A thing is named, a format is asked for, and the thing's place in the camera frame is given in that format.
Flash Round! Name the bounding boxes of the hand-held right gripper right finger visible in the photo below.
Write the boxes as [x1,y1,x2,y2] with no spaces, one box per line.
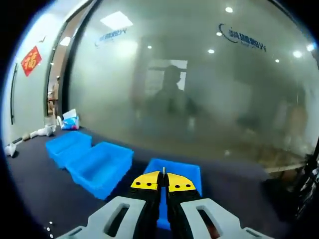
[165,172,269,239]

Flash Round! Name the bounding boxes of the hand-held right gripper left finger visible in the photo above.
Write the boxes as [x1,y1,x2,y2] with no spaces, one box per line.
[56,170,161,239]

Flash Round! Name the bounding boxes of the blue plastic bin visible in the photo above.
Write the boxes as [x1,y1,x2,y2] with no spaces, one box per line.
[67,141,135,201]
[143,158,202,230]
[45,131,93,170]

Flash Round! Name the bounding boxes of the screws nuts and washers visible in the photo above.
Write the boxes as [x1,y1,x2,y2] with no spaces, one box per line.
[43,220,54,238]

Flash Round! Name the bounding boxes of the blue white tissue pack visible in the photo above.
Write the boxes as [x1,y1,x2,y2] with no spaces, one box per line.
[61,109,80,130]

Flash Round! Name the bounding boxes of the white bundled objects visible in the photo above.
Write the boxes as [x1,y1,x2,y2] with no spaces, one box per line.
[29,124,57,139]

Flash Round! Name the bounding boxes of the white crumpled cloth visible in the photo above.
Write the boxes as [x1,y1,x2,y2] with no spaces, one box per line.
[4,142,17,157]

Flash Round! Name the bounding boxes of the black cable bundle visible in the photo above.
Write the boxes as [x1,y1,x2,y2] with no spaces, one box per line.
[295,149,319,220]

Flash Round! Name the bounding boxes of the black door handle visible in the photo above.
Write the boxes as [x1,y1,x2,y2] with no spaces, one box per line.
[9,62,18,125]

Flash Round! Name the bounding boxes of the red diamond wall decoration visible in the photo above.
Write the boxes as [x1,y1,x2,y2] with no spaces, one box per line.
[20,45,42,77]

